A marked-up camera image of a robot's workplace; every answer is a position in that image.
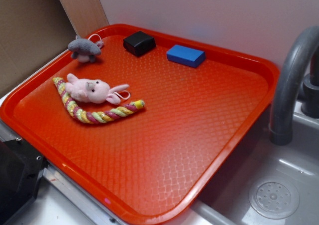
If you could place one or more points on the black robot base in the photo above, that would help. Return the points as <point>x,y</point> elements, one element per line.
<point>21,169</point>

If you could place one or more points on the pink plush animal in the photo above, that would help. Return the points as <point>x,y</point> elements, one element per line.
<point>95,91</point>

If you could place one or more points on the gray plush animal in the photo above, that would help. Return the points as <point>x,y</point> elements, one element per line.
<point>85,50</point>

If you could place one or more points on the red plastic tray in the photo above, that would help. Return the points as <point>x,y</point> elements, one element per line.
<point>146,168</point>

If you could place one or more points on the blue block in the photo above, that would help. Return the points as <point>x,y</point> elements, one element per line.
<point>186,56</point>

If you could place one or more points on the black block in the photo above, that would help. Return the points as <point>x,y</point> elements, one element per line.
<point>139,43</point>

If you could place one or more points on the gray toy faucet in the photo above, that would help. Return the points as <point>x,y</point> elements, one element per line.
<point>295,67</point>

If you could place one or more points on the wooden board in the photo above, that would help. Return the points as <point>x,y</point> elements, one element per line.
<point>86,16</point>

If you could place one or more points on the gray toy sink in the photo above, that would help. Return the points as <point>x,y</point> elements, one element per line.
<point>265,184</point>

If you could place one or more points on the brown cardboard sheet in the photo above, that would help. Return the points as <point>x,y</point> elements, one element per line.
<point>32,32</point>

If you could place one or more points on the dark faucet knob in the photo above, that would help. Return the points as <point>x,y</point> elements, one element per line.
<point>310,106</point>

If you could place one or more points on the multicolour twisted rope toy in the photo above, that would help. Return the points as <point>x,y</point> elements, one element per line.
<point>100,117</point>

